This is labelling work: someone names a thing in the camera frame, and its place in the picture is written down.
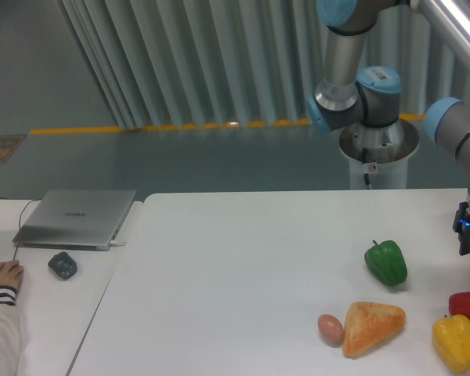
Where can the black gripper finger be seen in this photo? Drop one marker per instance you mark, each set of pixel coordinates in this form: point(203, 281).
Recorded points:
point(464, 248)

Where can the brown egg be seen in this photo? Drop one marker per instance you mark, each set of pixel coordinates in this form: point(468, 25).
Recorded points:
point(331, 329)

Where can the yellow bell pepper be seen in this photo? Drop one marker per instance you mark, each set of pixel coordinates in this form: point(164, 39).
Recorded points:
point(451, 339)

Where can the triangular orange bread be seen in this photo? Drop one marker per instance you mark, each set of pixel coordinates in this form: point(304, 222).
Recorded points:
point(369, 325)

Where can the silver laptop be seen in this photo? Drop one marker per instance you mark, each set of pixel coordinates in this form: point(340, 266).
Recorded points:
point(87, 220)

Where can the green bell pepper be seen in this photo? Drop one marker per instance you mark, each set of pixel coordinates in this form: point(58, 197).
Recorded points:
point(386, 262)

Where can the dark grey controller device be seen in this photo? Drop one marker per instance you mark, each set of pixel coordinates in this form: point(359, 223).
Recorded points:
point(63, 265)

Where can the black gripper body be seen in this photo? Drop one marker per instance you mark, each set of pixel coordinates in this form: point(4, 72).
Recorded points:
point(461, 222)

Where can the white striped sleeve forearm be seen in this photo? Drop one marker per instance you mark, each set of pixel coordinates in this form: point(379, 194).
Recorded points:
point(10, 335)

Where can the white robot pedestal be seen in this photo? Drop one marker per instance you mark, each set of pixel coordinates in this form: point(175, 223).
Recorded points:
point(379, 157)

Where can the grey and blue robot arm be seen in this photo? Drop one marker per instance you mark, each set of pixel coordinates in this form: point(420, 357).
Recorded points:
point(363, 104)

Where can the person's hand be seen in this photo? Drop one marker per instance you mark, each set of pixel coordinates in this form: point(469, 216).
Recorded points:
point(11, 275)

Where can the aluminium frame beam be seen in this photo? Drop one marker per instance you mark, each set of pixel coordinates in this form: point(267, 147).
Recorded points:
point(451, 19)

